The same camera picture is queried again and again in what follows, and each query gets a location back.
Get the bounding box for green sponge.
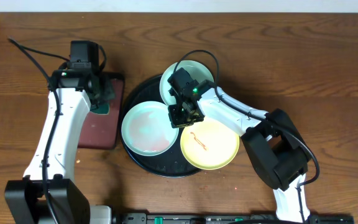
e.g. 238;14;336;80
90;103;110;114

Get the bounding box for yellow plate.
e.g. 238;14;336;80
180;118;240;170

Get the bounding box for light green plate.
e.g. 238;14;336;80
121;101;179;157
159;60;214;105

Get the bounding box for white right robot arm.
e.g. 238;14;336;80
168;79;315;223

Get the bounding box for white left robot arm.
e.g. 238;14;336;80
4;69;114;223

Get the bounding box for black rectangular tray, red water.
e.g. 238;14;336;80
78;72;125;150

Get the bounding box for light green plate, red streak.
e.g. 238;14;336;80
159;60;214;105

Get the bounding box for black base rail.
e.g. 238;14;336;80
112;213;354;224

